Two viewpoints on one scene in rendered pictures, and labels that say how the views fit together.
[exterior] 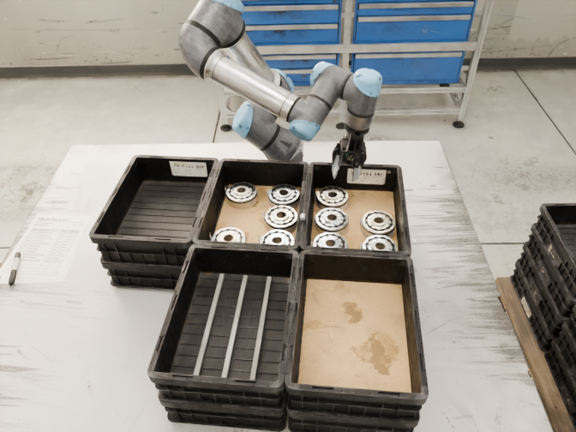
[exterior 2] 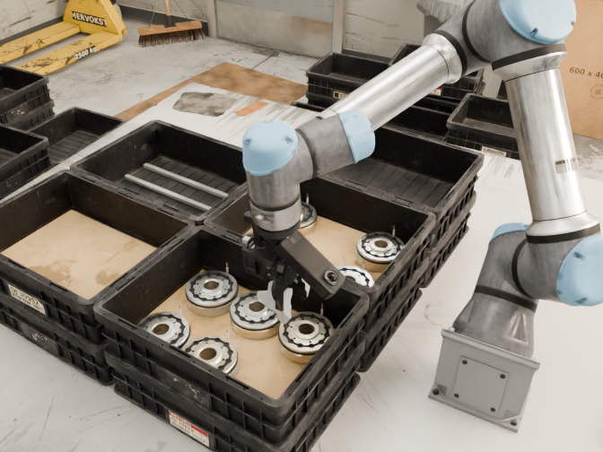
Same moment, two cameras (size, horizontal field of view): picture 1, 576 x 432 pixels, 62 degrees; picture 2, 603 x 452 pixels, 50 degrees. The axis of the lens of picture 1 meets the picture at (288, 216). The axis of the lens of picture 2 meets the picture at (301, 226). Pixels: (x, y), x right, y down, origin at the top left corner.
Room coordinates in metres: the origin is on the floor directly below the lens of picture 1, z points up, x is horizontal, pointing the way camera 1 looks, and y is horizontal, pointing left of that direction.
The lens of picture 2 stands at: (1.53, -0.91, 1.71)
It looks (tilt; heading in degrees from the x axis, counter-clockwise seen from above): 36 degrees down; 115
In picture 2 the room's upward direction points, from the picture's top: 1 degrees clockwise
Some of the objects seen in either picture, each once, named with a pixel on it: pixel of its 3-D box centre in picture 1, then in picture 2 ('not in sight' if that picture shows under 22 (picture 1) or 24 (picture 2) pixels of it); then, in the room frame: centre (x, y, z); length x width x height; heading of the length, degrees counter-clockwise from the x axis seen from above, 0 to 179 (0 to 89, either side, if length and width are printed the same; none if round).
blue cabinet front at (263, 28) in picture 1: (283, 45); not in sight; (2.97, 0.00, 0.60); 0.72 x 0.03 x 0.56; 88
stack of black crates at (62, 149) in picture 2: not in sight; (74, 169); (-0.28, 0.76, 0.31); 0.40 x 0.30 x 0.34; 88
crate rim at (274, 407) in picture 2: (355, 206); (232, 306); (1.07, -0.20, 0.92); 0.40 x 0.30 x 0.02; 173
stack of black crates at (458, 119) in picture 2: not in sight; (496, 168); (1.30, 1.45, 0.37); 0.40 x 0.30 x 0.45; 178
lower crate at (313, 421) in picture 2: not in sight; (237, 367); (1.07, -0.20, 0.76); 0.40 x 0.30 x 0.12; 173
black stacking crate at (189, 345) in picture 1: (233, 321); (177, 186); (0.71, 0.15, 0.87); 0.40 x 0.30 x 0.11; 173
